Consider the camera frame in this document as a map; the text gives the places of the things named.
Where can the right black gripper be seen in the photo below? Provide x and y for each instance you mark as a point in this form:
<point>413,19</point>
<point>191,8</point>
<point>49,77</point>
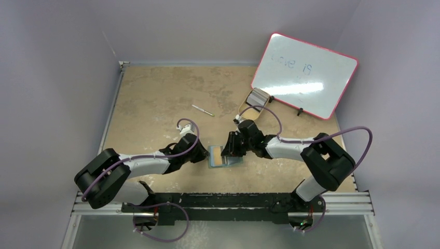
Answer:
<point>229,144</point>

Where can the stack of cards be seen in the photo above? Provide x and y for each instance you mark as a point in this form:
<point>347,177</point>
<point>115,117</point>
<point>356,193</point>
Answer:
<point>257,97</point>

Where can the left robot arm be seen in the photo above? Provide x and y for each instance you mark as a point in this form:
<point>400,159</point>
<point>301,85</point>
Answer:
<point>103,178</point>

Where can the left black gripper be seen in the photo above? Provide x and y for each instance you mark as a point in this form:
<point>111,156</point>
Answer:
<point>202,154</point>

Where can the pink framed whiteboard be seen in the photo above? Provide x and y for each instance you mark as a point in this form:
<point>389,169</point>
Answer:
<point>303,75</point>

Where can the green card holder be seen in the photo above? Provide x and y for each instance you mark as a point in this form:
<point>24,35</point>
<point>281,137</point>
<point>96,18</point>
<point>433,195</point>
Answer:
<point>232,161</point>

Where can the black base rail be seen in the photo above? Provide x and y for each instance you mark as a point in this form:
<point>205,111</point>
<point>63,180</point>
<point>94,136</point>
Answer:
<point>280,208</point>

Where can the beige oval tray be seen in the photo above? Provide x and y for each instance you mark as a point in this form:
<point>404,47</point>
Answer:
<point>250,112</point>

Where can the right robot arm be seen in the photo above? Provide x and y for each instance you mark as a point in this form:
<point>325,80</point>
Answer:
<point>328,163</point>

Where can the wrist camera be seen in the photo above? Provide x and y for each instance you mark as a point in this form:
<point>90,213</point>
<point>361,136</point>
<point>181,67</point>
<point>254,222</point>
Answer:
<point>186,129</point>
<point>237,119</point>

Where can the gold credit card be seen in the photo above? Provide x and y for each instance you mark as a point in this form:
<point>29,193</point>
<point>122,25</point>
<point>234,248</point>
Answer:
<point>216,158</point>

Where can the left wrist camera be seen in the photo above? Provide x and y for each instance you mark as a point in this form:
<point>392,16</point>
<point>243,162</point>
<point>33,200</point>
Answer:
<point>186,129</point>

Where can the green tipped marker pen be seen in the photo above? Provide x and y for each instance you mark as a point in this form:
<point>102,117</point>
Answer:
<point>203,110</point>

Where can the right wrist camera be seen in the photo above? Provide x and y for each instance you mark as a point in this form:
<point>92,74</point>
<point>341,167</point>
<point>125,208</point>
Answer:
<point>237,119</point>

